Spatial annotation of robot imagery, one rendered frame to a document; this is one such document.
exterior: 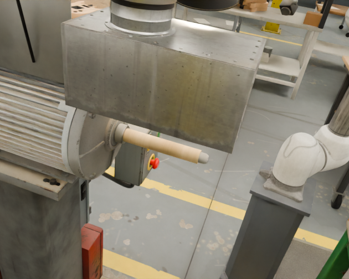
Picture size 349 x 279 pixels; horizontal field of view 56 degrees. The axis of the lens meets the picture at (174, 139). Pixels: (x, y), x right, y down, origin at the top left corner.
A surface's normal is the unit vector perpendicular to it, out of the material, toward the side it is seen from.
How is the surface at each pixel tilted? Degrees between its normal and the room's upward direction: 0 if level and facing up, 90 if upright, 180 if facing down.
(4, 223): 90
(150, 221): 0
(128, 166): 90
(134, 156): 90
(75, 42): 90
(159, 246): 0
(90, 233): 0
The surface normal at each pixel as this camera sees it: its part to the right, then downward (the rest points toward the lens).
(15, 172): 0.13, -0.82
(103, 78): -0.32, 0.49
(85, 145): 0.69, 0.42
